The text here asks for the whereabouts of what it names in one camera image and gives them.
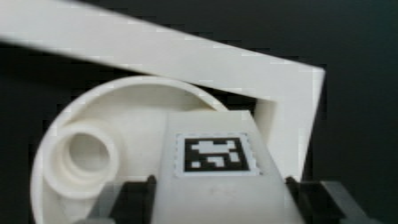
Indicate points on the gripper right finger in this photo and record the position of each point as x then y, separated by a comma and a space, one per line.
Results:
325, 203

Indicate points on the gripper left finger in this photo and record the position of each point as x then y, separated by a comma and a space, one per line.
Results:
124, 202

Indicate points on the white stool leg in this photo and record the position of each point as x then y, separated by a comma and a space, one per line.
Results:
220, 186

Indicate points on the white round stool seat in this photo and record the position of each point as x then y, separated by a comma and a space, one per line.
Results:
101, 143

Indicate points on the white L-shaped fence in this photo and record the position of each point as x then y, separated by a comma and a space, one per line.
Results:
69, 28

